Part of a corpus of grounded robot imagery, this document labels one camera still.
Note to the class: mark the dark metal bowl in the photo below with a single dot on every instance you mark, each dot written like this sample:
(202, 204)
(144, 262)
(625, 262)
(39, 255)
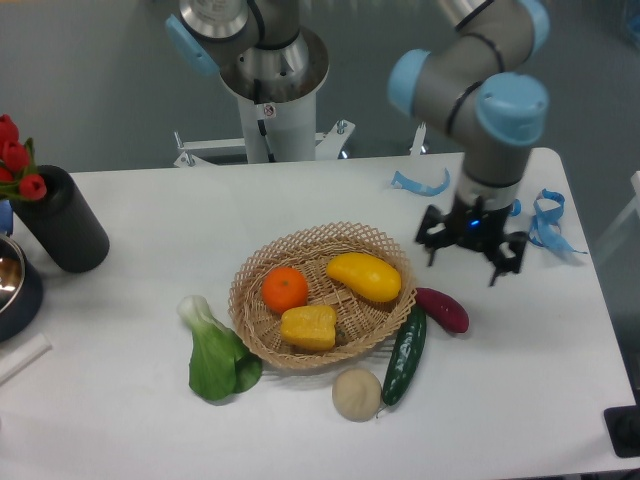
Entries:
(21, 290)

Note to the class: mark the purple sweet potato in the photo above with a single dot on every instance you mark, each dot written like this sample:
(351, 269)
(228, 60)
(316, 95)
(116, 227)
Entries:
(442, 308)

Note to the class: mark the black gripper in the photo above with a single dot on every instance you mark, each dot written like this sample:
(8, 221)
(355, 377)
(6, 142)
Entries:
(476, 222)

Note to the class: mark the tangled blue tape strip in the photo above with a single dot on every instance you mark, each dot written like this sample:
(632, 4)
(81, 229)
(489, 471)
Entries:
(545, 230)

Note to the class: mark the white metal base frame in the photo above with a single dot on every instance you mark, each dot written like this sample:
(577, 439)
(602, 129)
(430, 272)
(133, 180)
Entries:
(291, 146)

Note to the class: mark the small blue tape roll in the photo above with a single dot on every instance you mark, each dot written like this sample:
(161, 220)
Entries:
(515, 208)

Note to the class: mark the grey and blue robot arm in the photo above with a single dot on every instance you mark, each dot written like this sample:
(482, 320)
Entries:
(472, 93)

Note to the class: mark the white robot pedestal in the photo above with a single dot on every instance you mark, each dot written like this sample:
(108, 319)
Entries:
(264, 57)

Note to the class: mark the yellow mango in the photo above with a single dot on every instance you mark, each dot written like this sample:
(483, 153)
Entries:
(368, 276)

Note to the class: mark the green cucumber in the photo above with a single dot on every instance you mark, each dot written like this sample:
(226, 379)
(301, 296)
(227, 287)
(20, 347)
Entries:
(405, 357)

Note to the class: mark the black cylindrical vase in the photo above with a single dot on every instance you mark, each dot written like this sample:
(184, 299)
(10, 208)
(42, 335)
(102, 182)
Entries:
(64, 223)

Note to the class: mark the curved blue tape strip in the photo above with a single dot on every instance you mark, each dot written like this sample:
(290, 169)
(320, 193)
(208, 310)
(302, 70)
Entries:
(400, 181)

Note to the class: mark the beige steamed bun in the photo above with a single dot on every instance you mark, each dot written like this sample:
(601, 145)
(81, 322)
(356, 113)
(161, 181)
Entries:
(356, 394)

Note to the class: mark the woven wicker basket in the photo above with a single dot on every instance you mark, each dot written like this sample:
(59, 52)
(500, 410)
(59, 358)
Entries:
(361, 324)

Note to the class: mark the yellow bell pepper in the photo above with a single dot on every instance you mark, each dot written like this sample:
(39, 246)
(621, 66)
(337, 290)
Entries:
(310, 327)

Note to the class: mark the white rectangular bar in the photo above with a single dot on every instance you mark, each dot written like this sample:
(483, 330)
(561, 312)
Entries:
(22, 356)

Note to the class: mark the green bok choy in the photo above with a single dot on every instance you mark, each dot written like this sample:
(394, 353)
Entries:
(220, 365)

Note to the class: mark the black device at edge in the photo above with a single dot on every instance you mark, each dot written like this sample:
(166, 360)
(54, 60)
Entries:
(623, 428)

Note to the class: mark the red tulip bouquet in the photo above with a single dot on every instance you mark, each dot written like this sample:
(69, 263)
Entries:
(20, 178)

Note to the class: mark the orange fruit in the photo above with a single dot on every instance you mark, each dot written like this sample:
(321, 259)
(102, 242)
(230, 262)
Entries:
(284, 288)

